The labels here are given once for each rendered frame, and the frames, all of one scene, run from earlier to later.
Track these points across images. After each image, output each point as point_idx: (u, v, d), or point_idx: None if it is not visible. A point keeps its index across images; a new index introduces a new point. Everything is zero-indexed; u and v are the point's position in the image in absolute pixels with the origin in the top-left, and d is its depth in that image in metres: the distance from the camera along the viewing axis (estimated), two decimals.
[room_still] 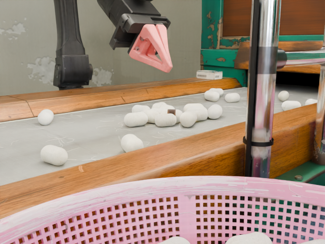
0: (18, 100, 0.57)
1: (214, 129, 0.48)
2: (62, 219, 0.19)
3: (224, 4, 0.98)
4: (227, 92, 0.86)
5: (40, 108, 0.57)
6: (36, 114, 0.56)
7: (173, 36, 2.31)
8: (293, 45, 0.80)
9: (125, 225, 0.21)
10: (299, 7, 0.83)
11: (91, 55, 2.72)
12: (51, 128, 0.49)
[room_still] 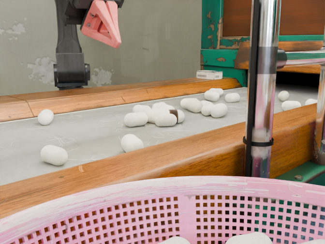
0: (18, 100, 0.57)
1: (214, 129, 0.48)
2: (62, 219, 0.19)
3: (224, 4, 0.98)
4: (227, 92, 0.86)
5: (40, 108, 0.57)
6: (36, 114, 0.56)
7: (173, 36, 2.31)
8: (293, 45, 0.80)
9: (125, 225, 0.21)
10: (299, 7, 0.83)
11: (91, 55, 2.72)
12: (51, 128, 0.49)
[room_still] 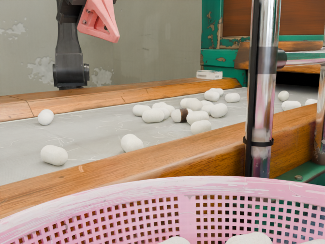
0: (18, 100, 0.57)
1: (214, 129, 0.48)
2: (62, 219, 0.19)
3: (224, 4, 0.98)
4: (227, 92, 0.86)
5: (40, 108, 0.57)
6: (36, 114, 0.56)
7: (173, 36, 2.31)
8: (293, 45, 0.80)
9: (125, 225, 0.21)
10: (299, 7, 0.83)
11: (91, 55, 2.72)
12: (51, 128, 0.49)
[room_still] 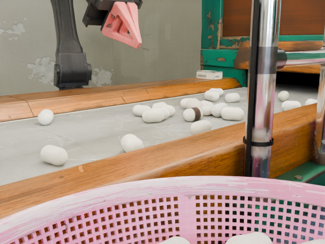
0: (18, 100, 0.57)
1: (214, 129, 0.48)
2: (62, 219, 0.19)
3: (224, 4, 0.98)
4: (227, 92, 0.86)
5: (40, 108, 0.57)
6: (36, 114, 0.56)
7: (173, 36, 2.31)
8: (293, 45, 0.80)
9: (125, 225, 0.21)
10: (299, 7, 0.83)
11: (91, 55, 2.72)
12: (51, 128, 0.49)
